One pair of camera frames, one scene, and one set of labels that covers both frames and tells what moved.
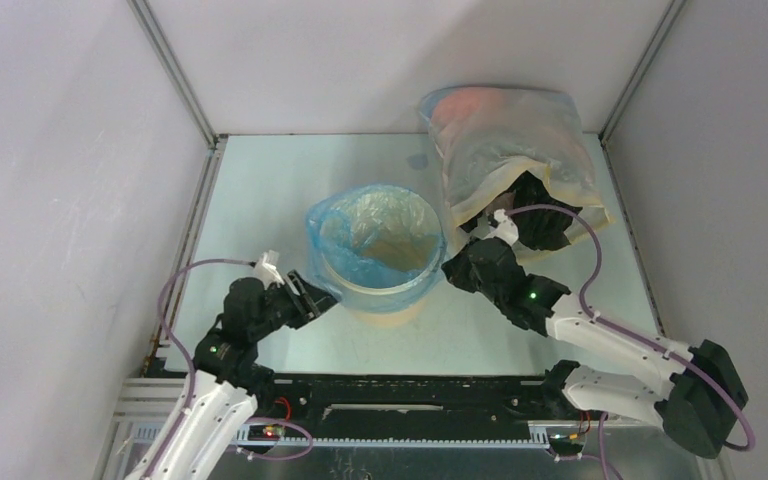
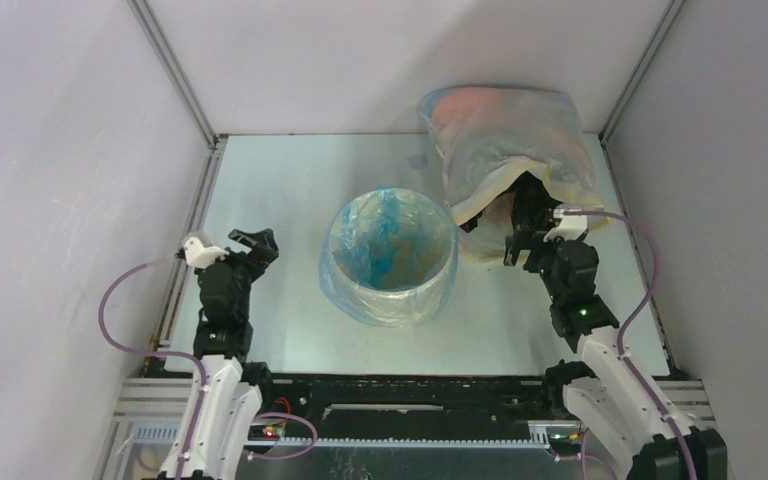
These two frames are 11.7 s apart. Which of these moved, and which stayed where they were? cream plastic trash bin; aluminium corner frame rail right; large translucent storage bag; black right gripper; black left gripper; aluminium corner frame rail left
Moved: black right gripper; black left gripper
Stayed: large translucent storage bag; aluminium corner frame rail left; cream plastic trash bin; aluminium corner frame rail right
